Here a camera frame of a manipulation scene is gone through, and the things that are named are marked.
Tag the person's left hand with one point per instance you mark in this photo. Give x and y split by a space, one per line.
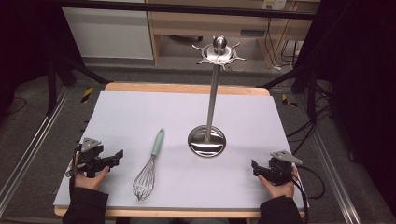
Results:
90 180

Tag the white table mat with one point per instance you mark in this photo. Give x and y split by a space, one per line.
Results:
186 180

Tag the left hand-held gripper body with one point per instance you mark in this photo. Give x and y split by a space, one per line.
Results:
93 154

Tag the wooden desk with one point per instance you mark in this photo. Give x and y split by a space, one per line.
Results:
211 28

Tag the black metal stand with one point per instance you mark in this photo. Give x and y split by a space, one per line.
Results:
311 90
52 84

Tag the steel utensil rack stand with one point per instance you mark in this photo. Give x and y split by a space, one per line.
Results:
208 137

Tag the yellow black striped tape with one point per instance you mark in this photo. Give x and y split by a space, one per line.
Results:
87 94
288 101

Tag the metal floor rail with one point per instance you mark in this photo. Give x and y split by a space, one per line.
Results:
333 174
31 146

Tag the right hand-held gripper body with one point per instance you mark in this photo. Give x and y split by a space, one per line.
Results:
280 168

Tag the person's right hand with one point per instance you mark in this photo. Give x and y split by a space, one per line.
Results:
280 190

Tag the black crossbar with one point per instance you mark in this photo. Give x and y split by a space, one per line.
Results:
186 8

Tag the white cabinet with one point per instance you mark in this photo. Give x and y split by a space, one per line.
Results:
109 34

